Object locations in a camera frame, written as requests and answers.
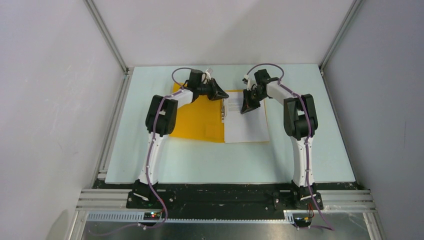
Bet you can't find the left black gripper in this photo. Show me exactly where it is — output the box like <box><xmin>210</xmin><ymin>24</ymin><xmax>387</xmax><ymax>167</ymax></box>
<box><xmin>197</xmin><ymin>78</ymin><xmax>229</xmax><ymax>101</ymax></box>

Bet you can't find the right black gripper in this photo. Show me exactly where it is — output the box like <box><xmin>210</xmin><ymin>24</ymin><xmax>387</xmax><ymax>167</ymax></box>
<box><xmin>241</xmin><ymin>88</ymin><xmax>267</xmax><ymax>114</ymax></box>

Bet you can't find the metal folder clip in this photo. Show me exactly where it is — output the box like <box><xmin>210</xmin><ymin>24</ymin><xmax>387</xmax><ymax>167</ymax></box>
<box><xmin>220</xmin><ymin>99</ymin><xmax>227</xmax><ymax>124</ymax></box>

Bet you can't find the orange file folder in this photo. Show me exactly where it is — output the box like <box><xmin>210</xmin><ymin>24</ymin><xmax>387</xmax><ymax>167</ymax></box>
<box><xmin>169</xmin><ymin>82</ymin><xmax>270</xmax><ymax>144</ymax></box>

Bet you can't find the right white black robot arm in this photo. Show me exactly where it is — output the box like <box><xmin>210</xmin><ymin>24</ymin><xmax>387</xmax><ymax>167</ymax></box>
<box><xmin>240</xmin><ymin>69</ymin><xmax>323</xmax><ymax>210</ymax></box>

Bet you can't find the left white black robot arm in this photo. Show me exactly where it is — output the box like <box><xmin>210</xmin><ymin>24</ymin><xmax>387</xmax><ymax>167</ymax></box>
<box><xmin>132</xmin><ymin>67</ymin><xmax>229</xmax><ymax>208</ymax></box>

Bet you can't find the right controller board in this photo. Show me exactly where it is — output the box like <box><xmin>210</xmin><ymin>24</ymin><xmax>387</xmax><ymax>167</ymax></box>
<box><xmin>293</xmin><ymin>217</ymin><xmax>312</xmax><ymax>229</ymax></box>

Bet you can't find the controller board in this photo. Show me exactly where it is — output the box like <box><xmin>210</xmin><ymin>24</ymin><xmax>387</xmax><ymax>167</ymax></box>
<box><xmin>143</xmin><ymin>211</ymin><xmax>162</xmax><ymax>221</ymax></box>
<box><xmin>293</xmin><ymin>217</ymin><xmax>312</xmax><ymax>229</ymax></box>

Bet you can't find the left controller board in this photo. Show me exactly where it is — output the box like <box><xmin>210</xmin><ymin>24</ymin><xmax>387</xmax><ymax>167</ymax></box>
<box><xmin>143</xmin><ymin>211</ymin><xmax>162</xmax><ymax>221</ymax></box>

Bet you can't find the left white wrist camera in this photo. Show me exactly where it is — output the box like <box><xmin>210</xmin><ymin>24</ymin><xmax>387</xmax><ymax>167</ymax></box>
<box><xmin>201</xmin><ymin>68</ymin><xmax>213</xmax><ymax>84</ymax></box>

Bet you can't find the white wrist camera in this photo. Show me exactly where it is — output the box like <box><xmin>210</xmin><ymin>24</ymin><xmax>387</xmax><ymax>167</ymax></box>
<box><xmin>242</xmin><ymin>74</ymin><xmax>256</xmax><ymax>91</ymax></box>
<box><xmin>201</xmin><ymin>68</ymin><xmax>213</xmax><ymax>84</ymax></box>

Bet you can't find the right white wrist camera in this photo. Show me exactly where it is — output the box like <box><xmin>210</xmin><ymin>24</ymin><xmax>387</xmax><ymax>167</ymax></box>
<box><xmin>242</xmin><ymin>74</ymin><xmax>256</xmax><ymax>91</ymax></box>

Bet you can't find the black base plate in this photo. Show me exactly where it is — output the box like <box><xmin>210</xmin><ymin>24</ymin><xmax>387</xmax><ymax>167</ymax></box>
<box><xmin>93</xmin><ymin>181</ymin><xmax>359</xmax><ymax>221</ymax></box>

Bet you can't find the right aluminium corner post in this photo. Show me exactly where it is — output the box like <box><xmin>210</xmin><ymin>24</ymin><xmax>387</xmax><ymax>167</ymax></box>
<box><xmin>319</xmin><ymin>0</ymin><xmax>365</xmax><ymax>75</ymax></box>

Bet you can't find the aluminium corner post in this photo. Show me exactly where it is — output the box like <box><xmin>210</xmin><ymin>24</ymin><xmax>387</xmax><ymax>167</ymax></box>
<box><xmin>83</xmin><ymin>0</ymin><xmax>129</xmax><ymax>74</ymax></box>
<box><xmin>319</xmin><ymin>0</ymin><xmax>365</xmax><ymax>75</ymax></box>

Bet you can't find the aluminium frame rail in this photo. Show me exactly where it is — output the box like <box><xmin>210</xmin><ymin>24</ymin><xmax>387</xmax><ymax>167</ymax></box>
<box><xmin>66</xmin><ymin>189</ymin><xmax>386</xmax><ymax>240</ymax></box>

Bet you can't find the left aluminium corner post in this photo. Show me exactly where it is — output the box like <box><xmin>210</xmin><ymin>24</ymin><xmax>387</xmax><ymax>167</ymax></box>
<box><xmin>83</xmin><ymin>0</ymin><xmax>129</xmax><ymax>74</ymax></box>

